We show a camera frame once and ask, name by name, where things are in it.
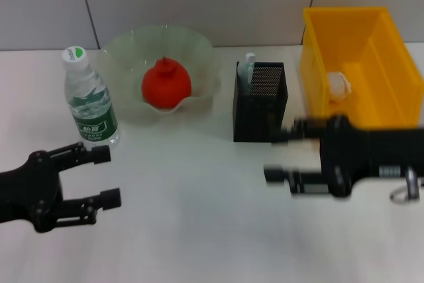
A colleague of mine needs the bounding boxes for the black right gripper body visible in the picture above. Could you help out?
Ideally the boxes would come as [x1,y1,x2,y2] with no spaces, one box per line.
[318,115,424,200]

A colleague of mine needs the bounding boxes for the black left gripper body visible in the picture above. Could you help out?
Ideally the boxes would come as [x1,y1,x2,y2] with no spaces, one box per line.
[0,150,64,233]

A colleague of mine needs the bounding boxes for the clear green-label water bottle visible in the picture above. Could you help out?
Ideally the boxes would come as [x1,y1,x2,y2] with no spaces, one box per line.
[61,46,121,148]

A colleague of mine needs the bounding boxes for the white paper ball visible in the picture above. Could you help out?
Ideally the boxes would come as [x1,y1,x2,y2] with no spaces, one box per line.
[327,70,352,103]

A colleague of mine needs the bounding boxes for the grey marker pen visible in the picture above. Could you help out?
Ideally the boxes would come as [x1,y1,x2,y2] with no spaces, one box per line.
[244,52,256,87]

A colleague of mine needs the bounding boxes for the black mesh pen holder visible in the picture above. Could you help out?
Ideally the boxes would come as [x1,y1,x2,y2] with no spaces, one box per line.
[233,60,290,143]

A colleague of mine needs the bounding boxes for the translucent green fruit plate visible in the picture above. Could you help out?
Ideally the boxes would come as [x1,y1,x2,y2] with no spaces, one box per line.
[95,24,222,125]

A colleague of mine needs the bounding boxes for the yellow plastic bin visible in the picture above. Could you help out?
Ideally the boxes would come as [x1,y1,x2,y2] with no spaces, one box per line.
[299,6,424,130]

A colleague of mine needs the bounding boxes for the right arm cable connector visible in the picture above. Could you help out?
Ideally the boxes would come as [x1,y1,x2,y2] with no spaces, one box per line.
[405,167,419,198]

